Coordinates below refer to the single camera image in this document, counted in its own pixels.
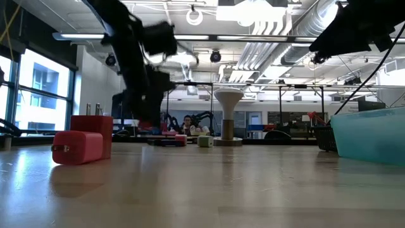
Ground dark monitor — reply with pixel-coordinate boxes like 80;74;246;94
358;100;387;113

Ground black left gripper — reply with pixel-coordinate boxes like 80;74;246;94
125;63;177;127

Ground light green charger cube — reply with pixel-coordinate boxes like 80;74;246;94
197;135;215;148

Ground white hanging ring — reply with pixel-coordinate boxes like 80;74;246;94
185;8;204;27

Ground yellow cable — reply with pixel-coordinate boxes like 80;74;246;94
0;0;23;61

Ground black desk monitor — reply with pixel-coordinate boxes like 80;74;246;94
111;92;127;121

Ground person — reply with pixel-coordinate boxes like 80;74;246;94
180;114;210;136

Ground black rig frame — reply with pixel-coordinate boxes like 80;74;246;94
278;84;326;126
165;81;215;136

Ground silver ventilation duct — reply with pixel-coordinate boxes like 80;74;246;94
280;0;342;66

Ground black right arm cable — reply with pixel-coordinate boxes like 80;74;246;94
333;23;405;116

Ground black aluminium table frame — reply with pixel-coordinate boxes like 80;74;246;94
0;135;318;147

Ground black flat tray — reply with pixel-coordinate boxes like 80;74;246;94
158;138;187;148

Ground long ceiling light bar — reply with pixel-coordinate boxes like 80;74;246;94
52;31;405;44

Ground black hanging ceiling device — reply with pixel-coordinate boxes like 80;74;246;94
311;52;328;65
344;75;363;86

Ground dark red tall charger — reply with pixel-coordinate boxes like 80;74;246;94
70;103;114;160

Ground black mesh basket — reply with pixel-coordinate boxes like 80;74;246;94
311;125;338;152

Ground large window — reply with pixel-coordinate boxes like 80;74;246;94
0;49;76;132

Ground coral pink charger cube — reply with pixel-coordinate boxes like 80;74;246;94
51;130;104;166

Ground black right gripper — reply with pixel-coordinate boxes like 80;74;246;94
309;0;405;53

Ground white ceiling air unit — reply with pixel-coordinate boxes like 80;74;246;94
216;0;289;26

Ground black cable loop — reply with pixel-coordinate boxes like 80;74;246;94
264;129;292;141

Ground red desk lamp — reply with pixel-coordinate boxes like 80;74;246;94
307;110;330;126

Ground white mushroom lamp brass base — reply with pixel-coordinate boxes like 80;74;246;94
213;87;244;147

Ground teal translucent plastic bin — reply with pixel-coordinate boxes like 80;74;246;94
330;106;405;167

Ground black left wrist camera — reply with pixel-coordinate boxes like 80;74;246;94
141;20;178;57

